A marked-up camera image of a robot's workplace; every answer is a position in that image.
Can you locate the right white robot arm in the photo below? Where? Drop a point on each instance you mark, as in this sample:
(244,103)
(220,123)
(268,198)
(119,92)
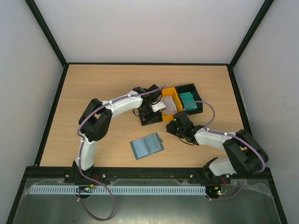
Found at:
(245,156)

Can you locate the yellow bin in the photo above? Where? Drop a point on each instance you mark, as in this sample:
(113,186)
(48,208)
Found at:
(173,93)

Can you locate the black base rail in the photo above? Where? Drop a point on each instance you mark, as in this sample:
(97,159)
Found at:
(109,175)

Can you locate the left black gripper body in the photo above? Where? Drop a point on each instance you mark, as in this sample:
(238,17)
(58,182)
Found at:
(144,109)

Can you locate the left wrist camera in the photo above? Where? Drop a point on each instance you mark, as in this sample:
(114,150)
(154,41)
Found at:
(159,106)

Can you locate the teal card stack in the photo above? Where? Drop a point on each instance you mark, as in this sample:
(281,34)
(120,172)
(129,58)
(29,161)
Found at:
(188,101)

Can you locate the white vip card stack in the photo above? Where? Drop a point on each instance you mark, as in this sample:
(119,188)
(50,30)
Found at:
(170,104)

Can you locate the blue card holder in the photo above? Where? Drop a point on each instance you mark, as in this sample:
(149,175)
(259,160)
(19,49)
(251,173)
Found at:
(147,146)

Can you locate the light blue slotted cable duct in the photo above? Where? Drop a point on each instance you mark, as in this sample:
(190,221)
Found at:
(119,190)

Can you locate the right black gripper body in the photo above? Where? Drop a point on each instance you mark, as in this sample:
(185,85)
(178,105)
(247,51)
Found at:
(172,127)

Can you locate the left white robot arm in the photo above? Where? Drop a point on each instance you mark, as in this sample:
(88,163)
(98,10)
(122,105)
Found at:
(95,121)

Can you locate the black bin with teal cards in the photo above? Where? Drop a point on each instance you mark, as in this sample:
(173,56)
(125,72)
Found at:
(190,88)

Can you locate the black bin with red cards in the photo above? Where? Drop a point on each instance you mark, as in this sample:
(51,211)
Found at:
(150,118)

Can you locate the black enclosure frame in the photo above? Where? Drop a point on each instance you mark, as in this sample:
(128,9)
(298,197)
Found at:
(245,121)

